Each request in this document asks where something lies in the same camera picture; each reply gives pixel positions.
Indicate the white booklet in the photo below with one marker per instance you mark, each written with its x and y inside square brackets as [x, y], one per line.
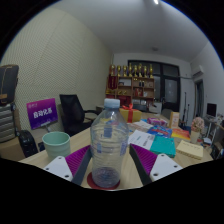
[141, 139]

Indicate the teal book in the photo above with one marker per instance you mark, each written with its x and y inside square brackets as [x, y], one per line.
[163, 146]

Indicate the dark glass door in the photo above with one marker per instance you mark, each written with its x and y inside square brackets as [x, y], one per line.
[171, 86]

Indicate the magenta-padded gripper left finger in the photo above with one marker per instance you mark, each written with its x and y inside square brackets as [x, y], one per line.
[56, 166]

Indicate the purple sign board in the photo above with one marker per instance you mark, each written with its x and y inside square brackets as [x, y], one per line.
[42, 113]

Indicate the pale green ribbed cup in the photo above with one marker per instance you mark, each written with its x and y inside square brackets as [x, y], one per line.
[56, 146]

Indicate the computer monitor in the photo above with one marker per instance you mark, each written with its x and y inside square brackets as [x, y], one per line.
[211, 109]

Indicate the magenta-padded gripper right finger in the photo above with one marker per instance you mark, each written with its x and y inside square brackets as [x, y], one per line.
[165, 165]

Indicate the wooden shelf unit with trophies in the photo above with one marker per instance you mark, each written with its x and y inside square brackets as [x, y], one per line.
[131, 86]

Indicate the blue book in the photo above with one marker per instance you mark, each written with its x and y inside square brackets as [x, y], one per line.
[160, 131]

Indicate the flat yellow book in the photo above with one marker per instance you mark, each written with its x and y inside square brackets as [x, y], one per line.
[190, 149]

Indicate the white wall air conditioner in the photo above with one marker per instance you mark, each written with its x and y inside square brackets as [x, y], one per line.
[197, 71]

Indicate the clear plastic water bottle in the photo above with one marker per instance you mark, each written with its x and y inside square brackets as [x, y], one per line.
[109, 146]

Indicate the flat round red coaster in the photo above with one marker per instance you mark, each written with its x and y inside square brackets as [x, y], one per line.
[89, 181]

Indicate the small orange carton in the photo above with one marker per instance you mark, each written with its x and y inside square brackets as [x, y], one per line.
[174, 120]

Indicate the pink flowers in white pot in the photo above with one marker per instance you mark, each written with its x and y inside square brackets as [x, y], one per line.
[197, 125]

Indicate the black microphone stand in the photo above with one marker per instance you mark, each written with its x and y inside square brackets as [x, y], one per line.
[185, 108]

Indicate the black office chair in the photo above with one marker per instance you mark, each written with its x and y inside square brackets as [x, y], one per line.
[71, 113]

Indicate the yellow gift box red ribbon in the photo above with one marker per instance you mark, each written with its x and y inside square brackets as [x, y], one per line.
[135, 115]

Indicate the orange book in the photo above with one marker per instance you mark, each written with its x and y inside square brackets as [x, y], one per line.
[180, 134]

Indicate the grey striped high-back chair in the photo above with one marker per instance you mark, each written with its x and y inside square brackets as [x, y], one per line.
[6, 116]

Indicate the long ceiling light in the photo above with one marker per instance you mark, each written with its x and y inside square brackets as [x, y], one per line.
[156, 1]

